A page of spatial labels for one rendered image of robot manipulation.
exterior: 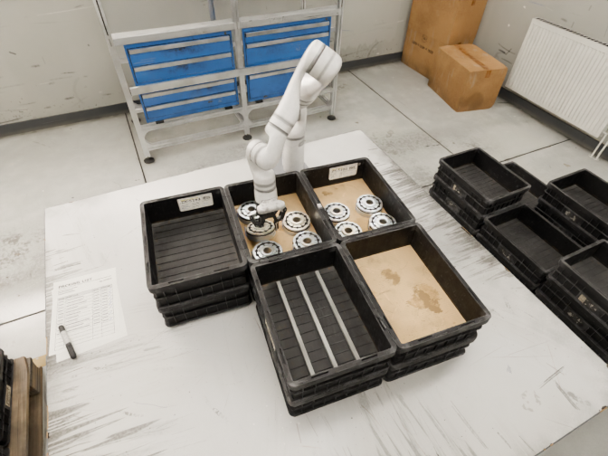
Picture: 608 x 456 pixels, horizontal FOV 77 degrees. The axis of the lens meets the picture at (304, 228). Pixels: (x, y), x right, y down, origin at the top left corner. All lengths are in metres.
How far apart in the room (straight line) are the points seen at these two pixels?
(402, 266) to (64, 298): 1.18
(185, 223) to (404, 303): 0.84
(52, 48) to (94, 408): 3.05
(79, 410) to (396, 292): 1.00
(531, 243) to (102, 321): 2.02
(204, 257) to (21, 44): 2.83
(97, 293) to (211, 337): 0.46
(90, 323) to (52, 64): 2.76
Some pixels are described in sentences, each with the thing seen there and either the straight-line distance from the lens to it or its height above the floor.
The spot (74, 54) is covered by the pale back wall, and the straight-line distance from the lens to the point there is 3.87.
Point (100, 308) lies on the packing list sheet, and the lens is 1.51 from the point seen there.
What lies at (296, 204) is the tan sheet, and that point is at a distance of 1.51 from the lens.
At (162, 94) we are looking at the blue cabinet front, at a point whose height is 0.52.
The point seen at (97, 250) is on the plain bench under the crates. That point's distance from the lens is 1.70.
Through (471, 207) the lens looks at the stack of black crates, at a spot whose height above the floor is 0.49.
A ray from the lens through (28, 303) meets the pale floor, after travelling 2.65.
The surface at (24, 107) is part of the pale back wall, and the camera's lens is 4.07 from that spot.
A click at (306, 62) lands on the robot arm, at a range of 1.16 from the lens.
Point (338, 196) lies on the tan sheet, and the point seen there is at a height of 0.83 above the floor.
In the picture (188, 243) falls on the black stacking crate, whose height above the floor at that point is 0.83.
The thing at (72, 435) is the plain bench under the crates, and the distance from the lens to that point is 1.34.
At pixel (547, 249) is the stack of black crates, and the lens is 2.35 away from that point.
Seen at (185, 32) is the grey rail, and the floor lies 0.92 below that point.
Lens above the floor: 1.85
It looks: 46 degrees down
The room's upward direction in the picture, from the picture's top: 2 degrees clockwise
